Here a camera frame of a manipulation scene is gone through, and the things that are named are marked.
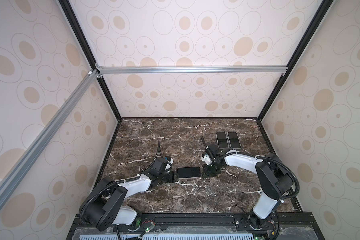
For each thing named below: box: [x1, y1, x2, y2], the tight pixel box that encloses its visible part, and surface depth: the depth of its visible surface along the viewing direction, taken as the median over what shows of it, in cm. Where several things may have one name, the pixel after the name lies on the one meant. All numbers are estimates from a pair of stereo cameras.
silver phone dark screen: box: [215, 131, 229, 149], surface depth 109 cm
